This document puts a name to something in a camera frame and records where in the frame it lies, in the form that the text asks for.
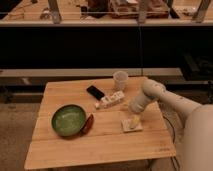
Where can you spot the long wooden bench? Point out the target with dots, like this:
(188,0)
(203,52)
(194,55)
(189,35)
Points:
(28,77)

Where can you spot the background workbench shelf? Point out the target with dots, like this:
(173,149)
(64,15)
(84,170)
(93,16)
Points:
(107,12)

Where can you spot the wooden table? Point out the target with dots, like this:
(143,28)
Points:
(105,142)

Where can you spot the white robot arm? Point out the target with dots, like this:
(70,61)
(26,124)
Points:
(197,145)

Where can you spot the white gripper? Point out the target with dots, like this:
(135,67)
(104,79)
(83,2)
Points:
(135,120)

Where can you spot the white sponge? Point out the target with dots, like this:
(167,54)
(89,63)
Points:
(126,126)

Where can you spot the translucent plastic cup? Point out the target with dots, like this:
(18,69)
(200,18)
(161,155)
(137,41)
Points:
(120,80)

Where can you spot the green ceramic bowl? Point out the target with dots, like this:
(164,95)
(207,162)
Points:
(68,120)

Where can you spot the black phone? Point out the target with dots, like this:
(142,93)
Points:
(95,92)

